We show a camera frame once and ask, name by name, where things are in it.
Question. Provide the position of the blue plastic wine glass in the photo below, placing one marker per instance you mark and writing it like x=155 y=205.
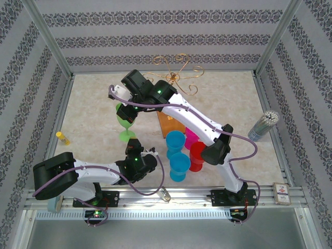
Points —
x=179 y=163
x=175 y=140

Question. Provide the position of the pink plastic wine glass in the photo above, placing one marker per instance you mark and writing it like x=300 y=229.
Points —
x=190 y=141

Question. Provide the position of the aluminium mounting rail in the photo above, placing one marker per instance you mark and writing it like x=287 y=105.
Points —
x=186 y=197

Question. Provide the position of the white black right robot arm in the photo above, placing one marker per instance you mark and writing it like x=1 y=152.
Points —
x=192 y=114

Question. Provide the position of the playing card box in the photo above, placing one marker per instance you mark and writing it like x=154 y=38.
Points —
x=282 y=193

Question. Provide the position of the clear jar of white sticks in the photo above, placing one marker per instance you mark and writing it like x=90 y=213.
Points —
x=264 y=124

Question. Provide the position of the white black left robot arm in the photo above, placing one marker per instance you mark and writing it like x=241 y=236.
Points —
x=96 y=172

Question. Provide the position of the red plastic wine glass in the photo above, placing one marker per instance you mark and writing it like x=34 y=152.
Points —
x=195 y=155

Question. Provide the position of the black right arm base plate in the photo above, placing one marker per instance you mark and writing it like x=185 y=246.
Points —
x=219 y=199

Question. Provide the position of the yellow glue stick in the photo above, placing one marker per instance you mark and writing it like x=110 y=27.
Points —
x=63 y=137

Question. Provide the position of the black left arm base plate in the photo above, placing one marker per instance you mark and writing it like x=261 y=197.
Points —
x=111 y=199

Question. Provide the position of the green plastic wine glass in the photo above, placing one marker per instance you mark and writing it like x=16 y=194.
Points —
x=127 y=136

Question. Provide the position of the aluminium frame post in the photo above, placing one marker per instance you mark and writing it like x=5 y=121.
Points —
x=278 y=36
x=49 y=41

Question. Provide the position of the small metal clip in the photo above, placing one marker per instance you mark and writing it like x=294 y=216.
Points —
x=164 y=194

